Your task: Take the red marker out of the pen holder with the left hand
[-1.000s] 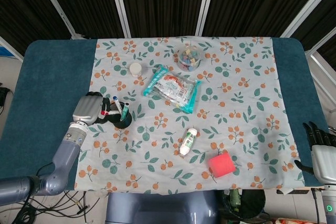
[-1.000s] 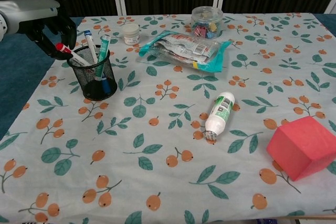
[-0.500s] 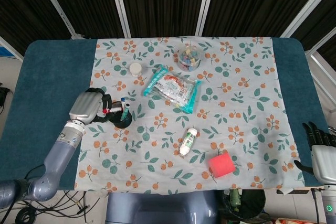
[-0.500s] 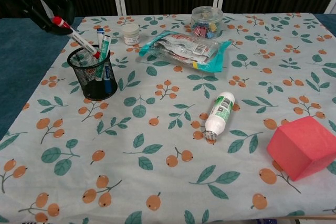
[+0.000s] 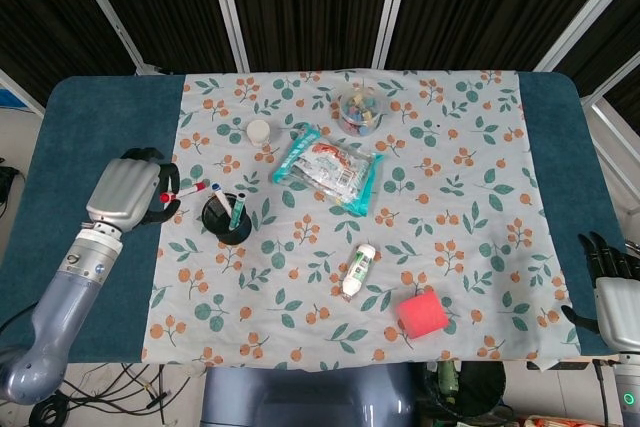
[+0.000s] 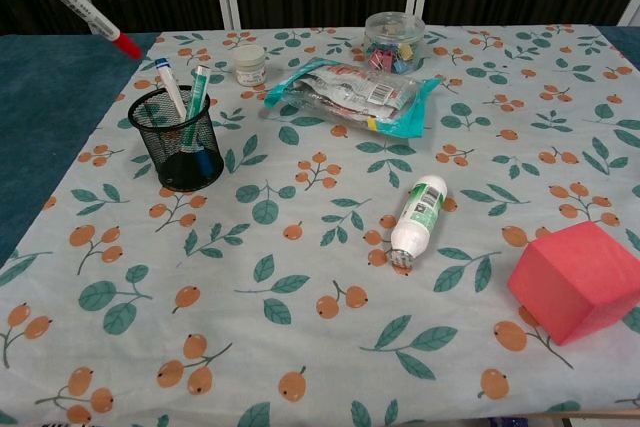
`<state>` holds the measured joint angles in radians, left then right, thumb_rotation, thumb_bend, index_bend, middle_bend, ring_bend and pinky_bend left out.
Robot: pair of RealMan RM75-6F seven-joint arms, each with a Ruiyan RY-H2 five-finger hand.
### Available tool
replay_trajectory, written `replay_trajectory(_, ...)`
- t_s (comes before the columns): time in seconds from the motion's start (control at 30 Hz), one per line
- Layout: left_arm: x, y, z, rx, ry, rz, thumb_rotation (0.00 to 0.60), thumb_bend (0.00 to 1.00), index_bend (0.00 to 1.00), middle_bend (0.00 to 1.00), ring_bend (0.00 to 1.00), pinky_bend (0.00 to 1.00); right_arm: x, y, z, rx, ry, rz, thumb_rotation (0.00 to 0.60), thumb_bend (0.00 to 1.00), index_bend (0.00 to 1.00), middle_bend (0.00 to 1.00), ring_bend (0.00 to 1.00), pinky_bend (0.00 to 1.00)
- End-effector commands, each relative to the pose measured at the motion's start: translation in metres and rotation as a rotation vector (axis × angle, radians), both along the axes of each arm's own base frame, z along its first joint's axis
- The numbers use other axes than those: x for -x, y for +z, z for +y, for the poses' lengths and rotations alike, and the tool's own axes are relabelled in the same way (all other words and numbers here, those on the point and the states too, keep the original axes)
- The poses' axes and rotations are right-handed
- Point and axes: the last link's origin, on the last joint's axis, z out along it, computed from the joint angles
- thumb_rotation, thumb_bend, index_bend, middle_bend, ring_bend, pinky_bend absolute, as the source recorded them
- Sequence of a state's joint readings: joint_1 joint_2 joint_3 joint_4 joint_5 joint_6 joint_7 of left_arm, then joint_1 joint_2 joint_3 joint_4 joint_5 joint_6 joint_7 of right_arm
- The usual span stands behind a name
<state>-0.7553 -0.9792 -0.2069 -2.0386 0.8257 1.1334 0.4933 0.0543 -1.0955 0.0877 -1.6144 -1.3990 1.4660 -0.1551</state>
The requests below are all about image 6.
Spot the green-capped white marker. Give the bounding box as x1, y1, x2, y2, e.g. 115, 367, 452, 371
179, 65, 210, 156

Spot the small white lidded jar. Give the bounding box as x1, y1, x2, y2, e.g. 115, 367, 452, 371
232, 44, 267, 87

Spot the clear jar of binder clips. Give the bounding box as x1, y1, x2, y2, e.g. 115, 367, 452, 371
363, 11, 427, 74

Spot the floral leaf berry tablecloth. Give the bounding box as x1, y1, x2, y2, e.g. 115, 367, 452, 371
0, 24, 640, 427

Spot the teal edged plastic snack bag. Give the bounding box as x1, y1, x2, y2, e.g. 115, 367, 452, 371
263, 57, 444, 139

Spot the red-capped white marker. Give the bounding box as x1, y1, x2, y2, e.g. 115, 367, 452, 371
9, 0, 145, 61

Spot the blue-capped white marker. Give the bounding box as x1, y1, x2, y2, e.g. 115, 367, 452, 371
154, 57, 215, 179

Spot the black mesh pen holder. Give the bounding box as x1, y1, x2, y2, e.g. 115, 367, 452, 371
127, 85, 226, 193

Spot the white bottle with green label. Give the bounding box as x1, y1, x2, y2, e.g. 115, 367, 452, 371
388, 175, 448, 269

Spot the red foam cube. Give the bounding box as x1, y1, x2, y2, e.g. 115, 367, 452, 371
507, 220, 640, 347

